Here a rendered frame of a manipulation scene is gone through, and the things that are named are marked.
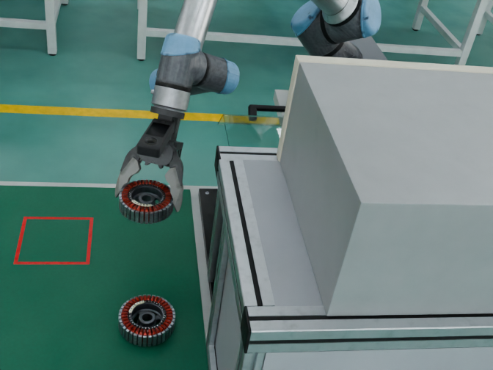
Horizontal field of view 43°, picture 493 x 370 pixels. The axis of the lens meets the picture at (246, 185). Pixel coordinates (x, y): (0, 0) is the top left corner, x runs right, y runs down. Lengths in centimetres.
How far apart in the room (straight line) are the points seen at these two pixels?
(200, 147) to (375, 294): 238
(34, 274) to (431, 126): 88
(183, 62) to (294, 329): 64
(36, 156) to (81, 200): 150
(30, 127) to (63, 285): 198
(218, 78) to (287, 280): 57
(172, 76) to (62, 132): 201
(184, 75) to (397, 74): 44
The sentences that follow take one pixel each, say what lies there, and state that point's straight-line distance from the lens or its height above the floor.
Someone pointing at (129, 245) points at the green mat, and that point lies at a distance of 149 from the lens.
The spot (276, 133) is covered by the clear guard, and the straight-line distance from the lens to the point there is 134.
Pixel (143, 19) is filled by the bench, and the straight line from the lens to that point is 386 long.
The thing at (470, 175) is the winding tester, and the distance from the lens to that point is 88.
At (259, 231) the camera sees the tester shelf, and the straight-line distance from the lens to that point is 100.
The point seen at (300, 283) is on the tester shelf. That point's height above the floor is 111.
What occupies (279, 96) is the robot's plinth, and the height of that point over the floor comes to 75.
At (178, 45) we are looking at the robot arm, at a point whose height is 122.
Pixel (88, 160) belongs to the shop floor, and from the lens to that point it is 306.
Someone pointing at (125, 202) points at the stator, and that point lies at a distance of 129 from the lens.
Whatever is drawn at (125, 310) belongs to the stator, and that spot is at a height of 79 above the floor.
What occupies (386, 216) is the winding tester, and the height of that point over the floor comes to 130.
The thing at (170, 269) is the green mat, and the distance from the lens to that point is 144.
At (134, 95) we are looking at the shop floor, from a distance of 359.
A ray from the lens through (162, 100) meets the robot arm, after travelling 130.
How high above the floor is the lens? 176
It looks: 36 degrees down
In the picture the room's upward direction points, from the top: 9 degrees clockwise
